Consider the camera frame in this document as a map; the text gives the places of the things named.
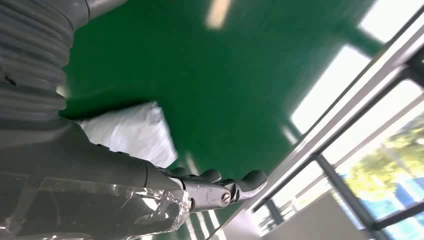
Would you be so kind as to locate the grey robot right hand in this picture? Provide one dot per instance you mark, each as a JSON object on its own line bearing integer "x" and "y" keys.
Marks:
{"x": 82, "y": 185}

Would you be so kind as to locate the green conveyor belt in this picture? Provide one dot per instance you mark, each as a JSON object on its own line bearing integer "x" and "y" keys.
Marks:
{"x": 215, "y": 82}

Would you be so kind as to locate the dark window frame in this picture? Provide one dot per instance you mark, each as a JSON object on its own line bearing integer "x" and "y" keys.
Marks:
{"x": 331, "y": 172}

